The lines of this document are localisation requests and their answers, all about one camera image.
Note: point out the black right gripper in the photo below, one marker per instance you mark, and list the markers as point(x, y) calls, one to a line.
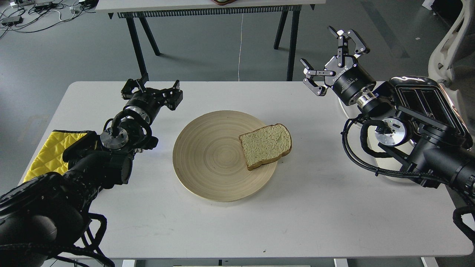
point(349, 82)

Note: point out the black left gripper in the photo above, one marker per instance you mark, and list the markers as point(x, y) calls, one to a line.
point(148, 101)

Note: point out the slice of bread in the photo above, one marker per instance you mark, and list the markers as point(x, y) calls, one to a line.
point(265, 145)

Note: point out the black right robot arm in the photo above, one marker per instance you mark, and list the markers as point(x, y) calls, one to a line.
point(314, 80)

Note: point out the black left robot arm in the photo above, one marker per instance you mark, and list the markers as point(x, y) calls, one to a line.
point(49, 214)

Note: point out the cream white toaster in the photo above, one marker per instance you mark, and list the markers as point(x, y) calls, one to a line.
point(410, 119)

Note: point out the background table with black legs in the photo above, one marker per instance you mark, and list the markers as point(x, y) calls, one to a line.
point(196, 31)

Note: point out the round wooden plate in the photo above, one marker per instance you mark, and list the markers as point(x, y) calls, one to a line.
point(209, 161)

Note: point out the white office chair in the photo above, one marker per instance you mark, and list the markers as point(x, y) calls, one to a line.
point(455, 45)

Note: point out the yellow quilted cloth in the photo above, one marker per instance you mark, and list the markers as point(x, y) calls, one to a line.
point(50, 156)

